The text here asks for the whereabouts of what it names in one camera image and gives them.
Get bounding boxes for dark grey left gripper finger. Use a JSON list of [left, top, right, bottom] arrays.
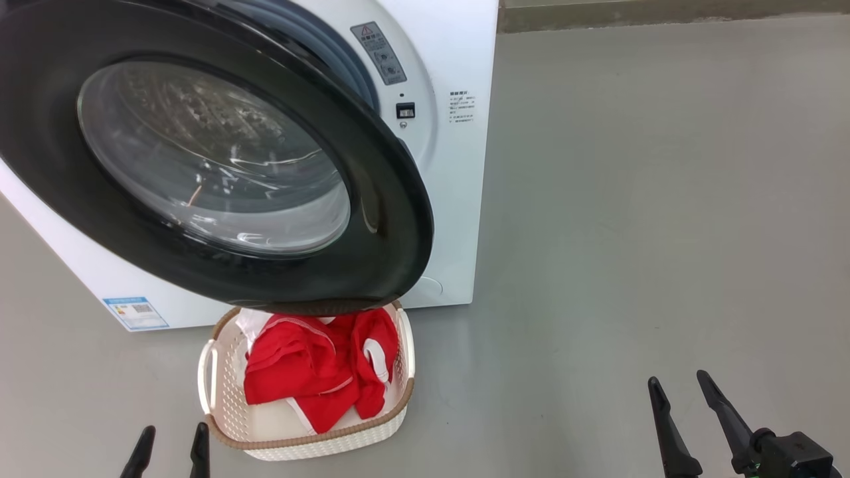
[[120, 426, 157, 478], [189, 422, 211, 478]]

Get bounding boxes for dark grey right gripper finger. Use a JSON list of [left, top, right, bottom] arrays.
[[647, 376, 703, 478], [696, 370, 758, 475]]

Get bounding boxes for plain red garment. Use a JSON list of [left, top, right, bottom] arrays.
[[244, 314, 373, 434]]

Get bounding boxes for dark round washing machine door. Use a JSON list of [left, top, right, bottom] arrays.
[[0, 0, 434, 316]]

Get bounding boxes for cream perforated laundry basket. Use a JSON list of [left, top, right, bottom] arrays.
[[197, 300, 416, 461]]

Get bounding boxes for white front-load washing machine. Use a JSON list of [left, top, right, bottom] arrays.
[[0, 0, 499, 333]]

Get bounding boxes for blue energy label sticker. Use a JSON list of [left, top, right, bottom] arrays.
[[103, 297, 170, 331]]

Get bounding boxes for grey warning label sticker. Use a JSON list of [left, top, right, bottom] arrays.
[[350, 22, 407, 86]]

